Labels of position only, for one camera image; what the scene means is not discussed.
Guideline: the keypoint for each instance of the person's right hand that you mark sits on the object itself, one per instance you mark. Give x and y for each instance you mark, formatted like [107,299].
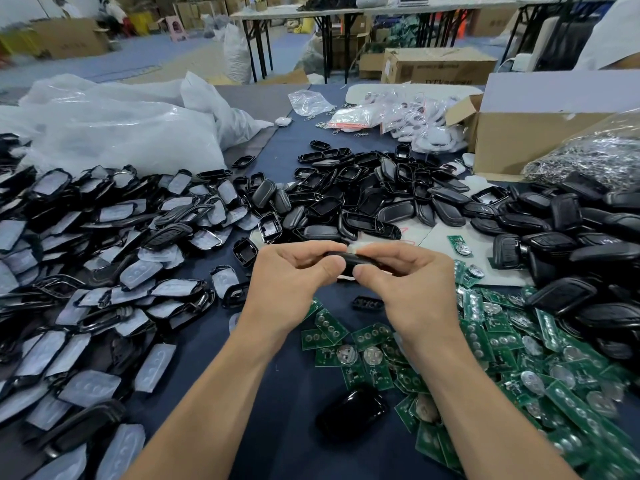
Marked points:
[415,295]

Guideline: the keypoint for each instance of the white sack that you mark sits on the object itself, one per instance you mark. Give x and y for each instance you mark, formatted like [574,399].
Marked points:
[237,53]

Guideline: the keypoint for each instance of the pile of assembled black fobs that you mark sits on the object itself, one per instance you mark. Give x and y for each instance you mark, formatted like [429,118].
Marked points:
[590,250]

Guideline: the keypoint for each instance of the lone glossy black shell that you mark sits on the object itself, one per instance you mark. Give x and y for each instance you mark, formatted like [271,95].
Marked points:
[350,413]

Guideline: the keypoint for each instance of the pile of green circuit boards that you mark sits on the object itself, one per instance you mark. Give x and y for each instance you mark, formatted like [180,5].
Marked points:
[570,395]

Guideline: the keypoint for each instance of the black rubber button pad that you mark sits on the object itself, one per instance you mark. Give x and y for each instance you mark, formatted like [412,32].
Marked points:
[368,303]

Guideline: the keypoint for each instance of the person's right forearm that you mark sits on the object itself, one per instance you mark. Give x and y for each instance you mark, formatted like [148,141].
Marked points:
[495,420]

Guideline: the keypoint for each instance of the small white object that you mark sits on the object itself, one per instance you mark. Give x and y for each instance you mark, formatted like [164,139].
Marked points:
[283,122]

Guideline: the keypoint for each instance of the heap of clear parts bags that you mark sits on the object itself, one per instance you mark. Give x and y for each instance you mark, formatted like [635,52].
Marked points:
[425,123]

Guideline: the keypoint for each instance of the long white table top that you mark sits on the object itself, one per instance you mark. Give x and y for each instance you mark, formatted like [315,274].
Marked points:
[480,9]

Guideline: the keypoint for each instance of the tan cardboard box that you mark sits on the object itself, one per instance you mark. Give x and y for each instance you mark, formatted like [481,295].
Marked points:
[70,38]

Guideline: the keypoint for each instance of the black metal table frame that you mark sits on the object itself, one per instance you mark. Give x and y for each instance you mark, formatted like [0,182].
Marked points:
[262,45]

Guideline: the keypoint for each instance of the pink plastic stool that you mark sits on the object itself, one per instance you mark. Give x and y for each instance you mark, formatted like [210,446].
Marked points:
[176,28]

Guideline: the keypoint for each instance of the pile of black shell halves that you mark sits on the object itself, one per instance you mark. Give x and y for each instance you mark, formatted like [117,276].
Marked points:
[375,190]

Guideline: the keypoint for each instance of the person's left forearm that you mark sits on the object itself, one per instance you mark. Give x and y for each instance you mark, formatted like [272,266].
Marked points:
[200,415]

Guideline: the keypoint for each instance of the heap of black parts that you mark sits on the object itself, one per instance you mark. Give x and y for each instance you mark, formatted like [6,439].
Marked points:
[328,2]

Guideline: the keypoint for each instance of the brown cardboard box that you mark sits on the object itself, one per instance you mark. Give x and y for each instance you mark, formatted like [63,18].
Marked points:
[440,67]

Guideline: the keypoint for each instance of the clear bag of metal parts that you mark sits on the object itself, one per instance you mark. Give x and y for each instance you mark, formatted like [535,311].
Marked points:
[600,157]

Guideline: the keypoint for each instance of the large white plastic bag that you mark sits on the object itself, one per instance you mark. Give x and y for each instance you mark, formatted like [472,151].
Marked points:
[110,125]

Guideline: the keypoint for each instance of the large open cardboard box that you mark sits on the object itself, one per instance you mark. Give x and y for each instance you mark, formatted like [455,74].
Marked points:
[540,143]

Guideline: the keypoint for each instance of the person's left hand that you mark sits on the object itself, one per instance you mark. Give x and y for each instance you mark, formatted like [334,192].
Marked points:
[285,290]

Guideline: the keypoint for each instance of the clear bag with red label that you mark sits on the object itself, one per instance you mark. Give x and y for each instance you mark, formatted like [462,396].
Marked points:
[355,117]

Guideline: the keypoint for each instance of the small crumpled clear plastic bag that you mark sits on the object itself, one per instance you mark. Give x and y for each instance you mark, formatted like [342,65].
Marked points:
[311,104]

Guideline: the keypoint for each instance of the pile of shells with pads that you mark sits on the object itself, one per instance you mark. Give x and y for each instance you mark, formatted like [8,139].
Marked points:
[95,270]

